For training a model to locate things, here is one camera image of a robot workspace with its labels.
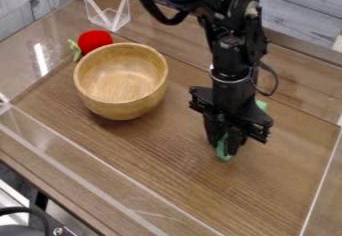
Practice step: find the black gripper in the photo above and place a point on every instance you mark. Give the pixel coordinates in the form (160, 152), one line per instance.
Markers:
(233, 117)

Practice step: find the green rectangular block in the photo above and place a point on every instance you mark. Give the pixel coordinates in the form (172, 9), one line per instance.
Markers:
(221, 149)

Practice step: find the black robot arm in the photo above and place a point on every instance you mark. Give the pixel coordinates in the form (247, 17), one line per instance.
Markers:
(235, 32)

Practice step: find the brown wooden bowl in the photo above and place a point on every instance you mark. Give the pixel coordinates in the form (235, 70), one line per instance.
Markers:
(121, 80)

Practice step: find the clear acrylic table barrier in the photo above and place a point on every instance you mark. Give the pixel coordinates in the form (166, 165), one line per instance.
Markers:
(110, 202)

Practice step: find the red plush apple toy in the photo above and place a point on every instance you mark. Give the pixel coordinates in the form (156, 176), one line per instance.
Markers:
(90, 41)

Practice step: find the black metal table leg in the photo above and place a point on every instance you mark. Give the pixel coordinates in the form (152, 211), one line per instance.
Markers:
(42, 201)

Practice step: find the clear acrylic corner bracket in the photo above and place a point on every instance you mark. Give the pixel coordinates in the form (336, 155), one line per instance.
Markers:
(110, 18)

